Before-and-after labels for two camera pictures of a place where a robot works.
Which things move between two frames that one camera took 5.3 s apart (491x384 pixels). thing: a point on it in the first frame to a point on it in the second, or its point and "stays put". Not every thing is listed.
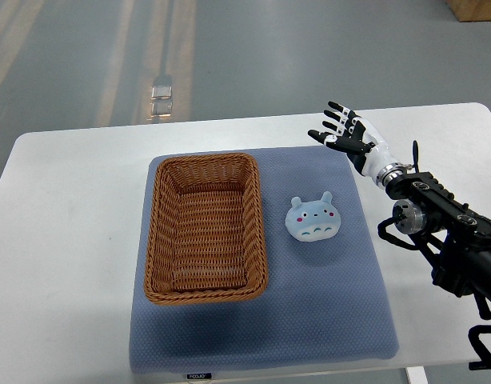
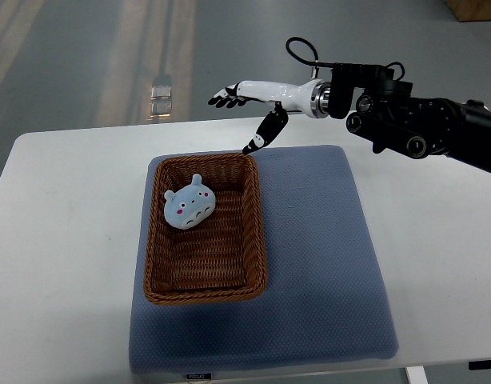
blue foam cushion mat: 327,302 stays put
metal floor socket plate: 161,105 stays put
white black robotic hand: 361,142 to 313,98
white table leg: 417,375 stays put
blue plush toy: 313,221 to 189,206
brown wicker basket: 205,236 stays put
